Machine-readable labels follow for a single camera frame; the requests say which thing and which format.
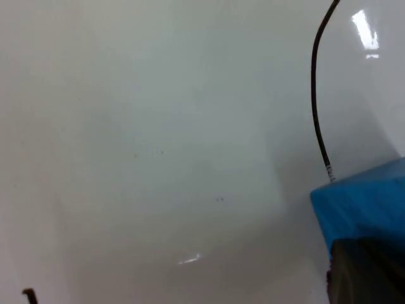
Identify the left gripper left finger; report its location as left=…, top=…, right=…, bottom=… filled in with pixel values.
left=327, top=237, right=393, bottom=304

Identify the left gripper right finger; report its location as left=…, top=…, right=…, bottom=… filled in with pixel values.
left=356, top=236, right=405, bottom=304

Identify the blue cube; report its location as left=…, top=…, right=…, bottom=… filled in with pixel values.
left=309, top=157, right=405, bottom=263

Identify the grey-framed whiteboard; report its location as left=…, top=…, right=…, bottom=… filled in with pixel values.
left=0, top=0, right=405, bottom=304

